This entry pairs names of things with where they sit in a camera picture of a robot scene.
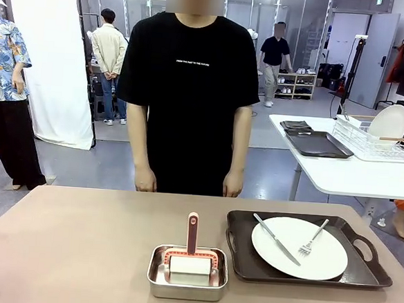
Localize silver table knife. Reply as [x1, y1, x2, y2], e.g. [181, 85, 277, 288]
[250, 212, 305, 267]

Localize grey door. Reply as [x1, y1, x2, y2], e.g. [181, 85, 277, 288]
[347, 10, 402, 111]

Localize large white dinner plate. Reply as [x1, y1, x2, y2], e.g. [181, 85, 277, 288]
[248, 214, 351, 283]

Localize person in black t-shirt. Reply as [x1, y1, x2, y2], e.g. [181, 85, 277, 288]
[110, 9, 266, 200]

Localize dark flat tray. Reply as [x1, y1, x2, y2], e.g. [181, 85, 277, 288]
[283, 128, 356, 160]

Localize black bags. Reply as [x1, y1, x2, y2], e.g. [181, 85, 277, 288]
[317, 61, 345, 91]

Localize person's right hand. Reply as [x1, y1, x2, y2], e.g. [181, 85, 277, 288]
[133, 167, 159, 194]

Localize dark brown serving tray with handles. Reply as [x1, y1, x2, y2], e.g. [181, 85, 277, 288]
[222, 208, 398, 293]

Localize person's left hand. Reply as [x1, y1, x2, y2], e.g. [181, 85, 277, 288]
[221, 172, 245, 199]

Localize white plate standing upright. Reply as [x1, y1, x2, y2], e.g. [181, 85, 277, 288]
[366, 102, 404, 148]

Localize white curtain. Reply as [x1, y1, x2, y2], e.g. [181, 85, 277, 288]
[0, 0, 105, 152]

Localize wooden shoe rack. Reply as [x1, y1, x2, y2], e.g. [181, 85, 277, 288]
[274, 71, 318, 102]

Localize folded dark cloth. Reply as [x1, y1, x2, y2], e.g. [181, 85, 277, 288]
[279, 119, 315, 137]

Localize white side table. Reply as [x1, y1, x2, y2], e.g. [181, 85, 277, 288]
[262, 113, 404, 210]

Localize person's left forearm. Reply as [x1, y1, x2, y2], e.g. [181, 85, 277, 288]
[226, 104, 255, 180]

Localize white wire dish rack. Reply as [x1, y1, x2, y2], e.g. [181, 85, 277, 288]
[329, 113, 404, 164]

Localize black camera tripod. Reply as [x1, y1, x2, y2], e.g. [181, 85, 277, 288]
[329, 32, 369, 122]

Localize person in blue floral shirt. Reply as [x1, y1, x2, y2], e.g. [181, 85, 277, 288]
[0, 0, 60, 193]

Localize pink lint roller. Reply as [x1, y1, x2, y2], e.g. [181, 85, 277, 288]
[160, 210, 229, 288]

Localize silver fork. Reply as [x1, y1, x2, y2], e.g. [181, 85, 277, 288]
[297, 217, 331, 259]

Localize person's right forearm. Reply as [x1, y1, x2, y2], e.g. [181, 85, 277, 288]
[122, 100, 158, 174]

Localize person in beige jacket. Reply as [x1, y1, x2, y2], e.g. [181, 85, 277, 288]
[85, 8, 136, 127]

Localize person in dark polo shirt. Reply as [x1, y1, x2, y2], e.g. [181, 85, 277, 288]
[256, 21, 297, 109]

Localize rectangular stainless steel tin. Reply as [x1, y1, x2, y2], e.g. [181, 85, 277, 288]
[145, 243, 231, 303]

